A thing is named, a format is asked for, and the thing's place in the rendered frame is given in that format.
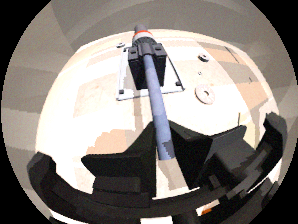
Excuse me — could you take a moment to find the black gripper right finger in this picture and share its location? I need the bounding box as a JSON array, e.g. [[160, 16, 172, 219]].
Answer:
[[168, 119, 247, 190]]

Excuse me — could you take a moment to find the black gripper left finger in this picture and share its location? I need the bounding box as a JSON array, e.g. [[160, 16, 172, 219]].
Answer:
[[81, 120, 157, 198]]

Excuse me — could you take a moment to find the grey flat washer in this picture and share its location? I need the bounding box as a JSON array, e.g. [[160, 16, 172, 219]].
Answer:
[[196, 84, 216, 104]]

